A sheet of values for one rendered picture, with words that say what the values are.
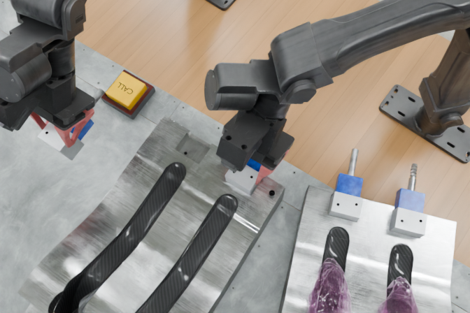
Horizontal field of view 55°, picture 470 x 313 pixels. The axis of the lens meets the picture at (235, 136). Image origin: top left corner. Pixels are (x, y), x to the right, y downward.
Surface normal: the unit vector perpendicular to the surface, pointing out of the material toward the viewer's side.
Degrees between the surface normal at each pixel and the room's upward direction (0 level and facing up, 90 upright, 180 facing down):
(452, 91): 85
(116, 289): 25
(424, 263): 0
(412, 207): 0
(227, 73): 21
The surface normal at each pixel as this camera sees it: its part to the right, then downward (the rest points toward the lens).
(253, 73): 0.32, -0.40
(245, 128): 0.22, -0.71
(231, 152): -0.49, 0.51
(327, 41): -0.45, -0.26
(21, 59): 0.91, 0.37
